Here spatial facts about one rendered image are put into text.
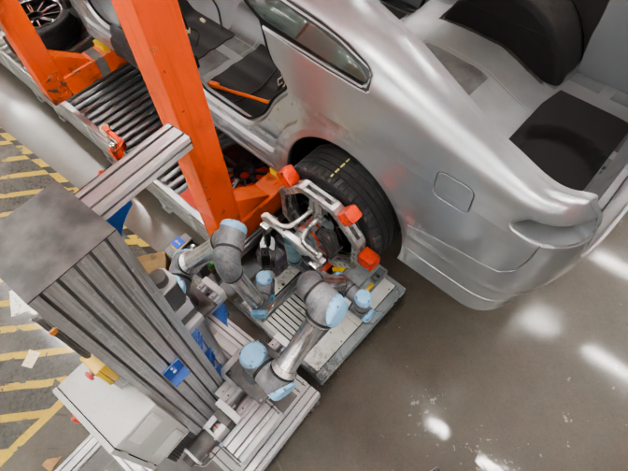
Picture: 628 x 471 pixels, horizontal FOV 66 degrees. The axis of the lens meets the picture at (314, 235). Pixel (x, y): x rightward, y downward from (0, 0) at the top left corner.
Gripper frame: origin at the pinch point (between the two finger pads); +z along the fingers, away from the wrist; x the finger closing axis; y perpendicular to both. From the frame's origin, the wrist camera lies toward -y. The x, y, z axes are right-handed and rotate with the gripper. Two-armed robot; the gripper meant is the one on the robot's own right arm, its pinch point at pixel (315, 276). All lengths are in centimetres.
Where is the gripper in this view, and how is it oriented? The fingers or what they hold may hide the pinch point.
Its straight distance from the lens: 240.9
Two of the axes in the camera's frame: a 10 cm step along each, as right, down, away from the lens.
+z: -7.4, -5.5, 3.8
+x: -6.7, 6.4, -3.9
